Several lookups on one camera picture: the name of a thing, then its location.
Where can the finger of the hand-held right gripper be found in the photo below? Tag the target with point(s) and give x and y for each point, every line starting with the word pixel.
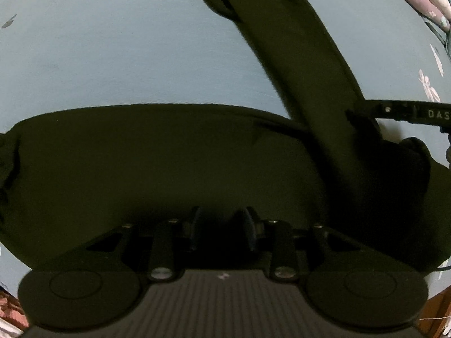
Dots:
pixel 387 111

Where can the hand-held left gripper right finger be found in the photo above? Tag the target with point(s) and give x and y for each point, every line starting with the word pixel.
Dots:
pixel 246 225

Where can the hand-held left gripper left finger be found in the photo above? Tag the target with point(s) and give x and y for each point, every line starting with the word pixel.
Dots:
pixel 195 225

